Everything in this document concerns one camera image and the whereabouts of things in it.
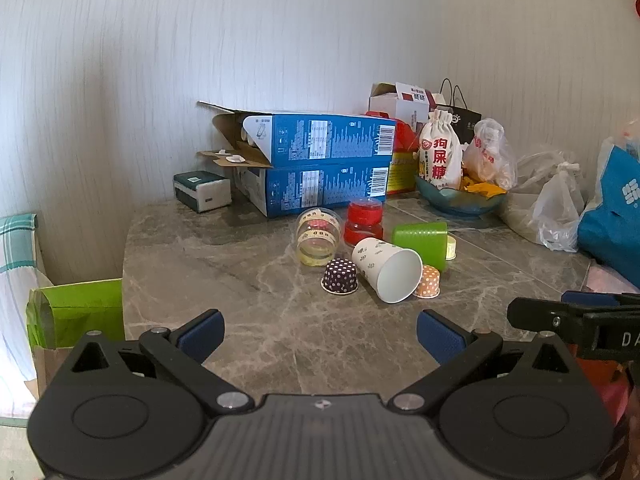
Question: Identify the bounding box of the clear plastic cup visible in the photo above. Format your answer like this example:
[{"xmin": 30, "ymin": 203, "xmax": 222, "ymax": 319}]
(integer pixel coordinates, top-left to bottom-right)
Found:
[{"xmin": 296, "ymin": 207, "xmax": 344, "ymax": 267}]

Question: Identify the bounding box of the white patterned paper cup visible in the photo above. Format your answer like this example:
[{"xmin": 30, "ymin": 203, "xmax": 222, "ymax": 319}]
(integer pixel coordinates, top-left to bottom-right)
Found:
[{"xmin": 351, "ymin": 237, "xmax": 424, "ymax": 304}]

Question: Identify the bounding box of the white red carton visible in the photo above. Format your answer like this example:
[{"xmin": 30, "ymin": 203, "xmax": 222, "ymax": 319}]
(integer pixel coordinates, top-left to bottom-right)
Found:
[{"xmin": 369, "ymin": 81, "xmax": 447, "ymax": 131}]

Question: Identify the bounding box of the orange polka dot paper cup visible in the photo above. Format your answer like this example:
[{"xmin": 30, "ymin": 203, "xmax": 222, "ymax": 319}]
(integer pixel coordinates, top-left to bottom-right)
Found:
[{"xmin": 413, "ymin": 264, "xmax": 441, "ymax": 299}]

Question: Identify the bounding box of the clear plastic bag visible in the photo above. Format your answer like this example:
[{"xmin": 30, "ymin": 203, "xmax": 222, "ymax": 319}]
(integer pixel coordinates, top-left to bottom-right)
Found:
[{"xmin": 500, "ymin": 144, "xmax": 588, "ymax": 253}]

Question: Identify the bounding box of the checked cloth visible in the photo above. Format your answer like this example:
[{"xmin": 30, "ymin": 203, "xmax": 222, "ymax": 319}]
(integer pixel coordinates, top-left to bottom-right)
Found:
[{"xmin": 0, "ymin": 213, "xmax": 51, "ymax": 406}]

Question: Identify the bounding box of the blue shopping bag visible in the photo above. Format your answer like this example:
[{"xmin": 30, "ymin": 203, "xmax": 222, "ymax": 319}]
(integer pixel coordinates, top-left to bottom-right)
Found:
[{"xmin": 577, "ymin": 136, "xmax": 640, "ymax": 291}]

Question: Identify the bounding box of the green plastic cup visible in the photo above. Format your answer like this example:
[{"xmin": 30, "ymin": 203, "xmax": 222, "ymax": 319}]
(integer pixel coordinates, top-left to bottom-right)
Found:
[{"xmin": 391, "ymin": 222, "xmax": 449, "ymax": 273}]

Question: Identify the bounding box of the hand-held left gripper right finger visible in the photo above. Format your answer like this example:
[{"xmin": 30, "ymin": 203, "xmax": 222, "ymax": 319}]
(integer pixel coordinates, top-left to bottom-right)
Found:
[{"xmin": 389, "ymin": 310, "xmax": 593, "ymax": 415}]

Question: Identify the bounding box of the clear snack bag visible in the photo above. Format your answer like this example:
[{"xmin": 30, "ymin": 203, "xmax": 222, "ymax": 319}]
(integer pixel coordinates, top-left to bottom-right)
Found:
[{"xmin": 463, "ymin": 118, "xmax": 518, "ymax": 190}]

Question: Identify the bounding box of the black paper bag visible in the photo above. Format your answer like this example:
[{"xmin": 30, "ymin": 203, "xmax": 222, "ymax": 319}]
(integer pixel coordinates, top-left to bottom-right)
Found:
[{"xmin": 439, "ymin": 78, "xmax": 483, "ymax": 148}]

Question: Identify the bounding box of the red yellow box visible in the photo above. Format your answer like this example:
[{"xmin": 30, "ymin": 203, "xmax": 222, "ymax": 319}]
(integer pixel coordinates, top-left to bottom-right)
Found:
[{"xmin": 386, "ymin": 149, "xmax": 420, "ymax": 196}]

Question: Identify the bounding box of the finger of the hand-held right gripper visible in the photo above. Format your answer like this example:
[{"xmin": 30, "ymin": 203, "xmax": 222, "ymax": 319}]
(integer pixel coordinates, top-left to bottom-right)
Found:
[
  {"xmin": 507, "ymin": 297, "xmax": 587, "ymax": 334},
  {"xmin": 560, "ymin": 290, "xmax": 627, "ymax": 307}
]

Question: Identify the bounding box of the dark polka dot paper cup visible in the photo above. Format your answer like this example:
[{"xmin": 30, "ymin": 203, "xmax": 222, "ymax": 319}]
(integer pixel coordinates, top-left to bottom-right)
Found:
[{"xmin": 321, "ymin": 258, "xmax": 359, "ymax": 295}]

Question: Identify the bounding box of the small white green box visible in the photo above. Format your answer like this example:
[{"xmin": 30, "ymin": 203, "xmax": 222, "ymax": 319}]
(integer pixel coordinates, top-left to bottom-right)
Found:
[{"xmin": 173, "ymin": 171, "xmax": 233, "ymax": 214}]

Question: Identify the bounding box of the yellow snack packet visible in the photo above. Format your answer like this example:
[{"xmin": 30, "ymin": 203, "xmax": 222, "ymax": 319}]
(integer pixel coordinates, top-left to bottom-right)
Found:
[{"xmin": 461, "ymin": 176, "xmax": 507, "ymax": 197}]

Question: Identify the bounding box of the green paper bag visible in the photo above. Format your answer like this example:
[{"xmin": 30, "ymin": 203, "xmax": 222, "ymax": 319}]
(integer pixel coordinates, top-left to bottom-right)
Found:
[{"xmin": 26, "ymin": 278, "xmax": 126, "ymax": 401}]

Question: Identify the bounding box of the white drawstring pouch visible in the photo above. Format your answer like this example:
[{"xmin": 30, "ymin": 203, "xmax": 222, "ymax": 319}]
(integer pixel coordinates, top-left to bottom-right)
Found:
[{"xmin": 417, "ymin": 107, "xmax": 464, "ymax": 191}]

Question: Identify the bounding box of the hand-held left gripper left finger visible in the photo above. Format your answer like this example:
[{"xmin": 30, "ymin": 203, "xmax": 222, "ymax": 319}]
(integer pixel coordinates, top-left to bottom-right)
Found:
[{"xmin": 52, "ymin": 309, "xmax": 253, "ymax": 416}]

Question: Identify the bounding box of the pink cloth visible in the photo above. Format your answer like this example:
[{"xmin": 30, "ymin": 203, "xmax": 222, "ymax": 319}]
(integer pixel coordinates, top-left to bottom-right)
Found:
[{"xmin": 582, "ymin": 259, "xmax": 640, "ymax": 296}]

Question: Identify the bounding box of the red plastic bag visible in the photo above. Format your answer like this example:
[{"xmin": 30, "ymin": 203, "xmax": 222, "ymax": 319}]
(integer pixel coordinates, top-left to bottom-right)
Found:
[{"xmin": 365, "ymin": 111, "xmax": 422, "ymax": 154}]

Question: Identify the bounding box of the open blue cardboard box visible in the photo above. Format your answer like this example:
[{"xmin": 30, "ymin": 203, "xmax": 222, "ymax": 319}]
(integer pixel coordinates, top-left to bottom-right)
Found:
[{"xmin": 196, "ymin": 100, "xmax": 398, "ymax": 169}]

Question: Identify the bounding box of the blue green bowl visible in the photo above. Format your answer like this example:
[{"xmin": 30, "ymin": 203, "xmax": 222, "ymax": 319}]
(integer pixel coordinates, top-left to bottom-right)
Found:
[{"xmin": 414, "ymin": 174, "xmax": 508, "ymax": 217}]

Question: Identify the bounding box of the red plastic cup stack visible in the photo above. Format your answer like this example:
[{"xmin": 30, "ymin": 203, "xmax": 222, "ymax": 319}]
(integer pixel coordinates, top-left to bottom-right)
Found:
[{"xmin": 343, "ymin": 198, "xmax": 385, "ymax": 248}]

